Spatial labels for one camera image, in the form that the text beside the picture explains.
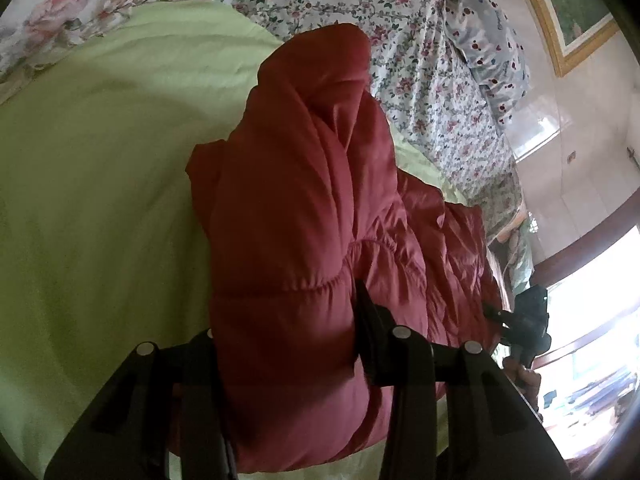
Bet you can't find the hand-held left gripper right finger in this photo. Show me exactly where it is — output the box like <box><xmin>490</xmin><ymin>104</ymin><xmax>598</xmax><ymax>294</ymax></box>
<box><xmin>352</xmin><ymin>280</ymin><xmax>571</xmax><ymax>480</ymax></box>

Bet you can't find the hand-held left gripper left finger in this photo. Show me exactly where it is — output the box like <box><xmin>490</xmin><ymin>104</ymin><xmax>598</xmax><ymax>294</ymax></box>
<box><xmin>42</xmin><ymin>329</ymin><xmax>238</xmax><ymax>480</ymax></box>

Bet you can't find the red quilted jacket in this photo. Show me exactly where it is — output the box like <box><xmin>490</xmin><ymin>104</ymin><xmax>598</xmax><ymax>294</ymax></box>
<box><xmin>167</xmin><ymin>22</ymin><xmax>506</xmax><ymax>476</ymax></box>

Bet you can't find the person's right hand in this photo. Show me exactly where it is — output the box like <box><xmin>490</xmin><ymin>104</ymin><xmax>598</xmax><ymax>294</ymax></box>
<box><xmin>502</xmin><ymin>355</ymin><xmax>543</xmax><ymax>403</ymax></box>

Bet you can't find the bright window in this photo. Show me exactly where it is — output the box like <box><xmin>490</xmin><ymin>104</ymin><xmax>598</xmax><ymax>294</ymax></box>
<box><xmin>537</xmin><ymin>225</ymin><xmax>640</xmax><ymax>461</ymax></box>

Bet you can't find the white rose print cloth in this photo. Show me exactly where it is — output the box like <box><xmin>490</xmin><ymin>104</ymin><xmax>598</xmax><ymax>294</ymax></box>
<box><xmin>0</xmin><ymin>0</ymin><xmax>201</xmax><ymax>91</ymax></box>
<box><xmin>492</xmin><ymin>210</ymin><xmax>537</xmax><ymax>286</ymax></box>

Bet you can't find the light green bed sheet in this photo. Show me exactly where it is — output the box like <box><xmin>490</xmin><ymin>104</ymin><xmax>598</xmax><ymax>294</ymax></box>
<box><xmin>0</xmin><ymin>0</ymin><xmax>471</xmax><ymax>480</ymax></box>

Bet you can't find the small-print floral pillow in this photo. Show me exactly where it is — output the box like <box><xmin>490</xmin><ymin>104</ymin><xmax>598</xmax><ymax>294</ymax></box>
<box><xmin>445</xmin><ymin>0</ymin><xmax>531</xmax><ymax>128</ymax></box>

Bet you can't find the small floral print quilt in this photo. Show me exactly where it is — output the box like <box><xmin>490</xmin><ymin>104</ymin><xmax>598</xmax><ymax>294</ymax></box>
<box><xmin>185</xmin><ymin>0</ymin><xmax>523</xmax><ymax>241</ymax></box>

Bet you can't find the gold framed picture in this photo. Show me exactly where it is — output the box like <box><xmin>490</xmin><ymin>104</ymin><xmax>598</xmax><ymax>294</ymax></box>
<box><xmin>507</xmin><ymin>0</ymin><xmax>623</xmax><ymax>78</ymax></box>

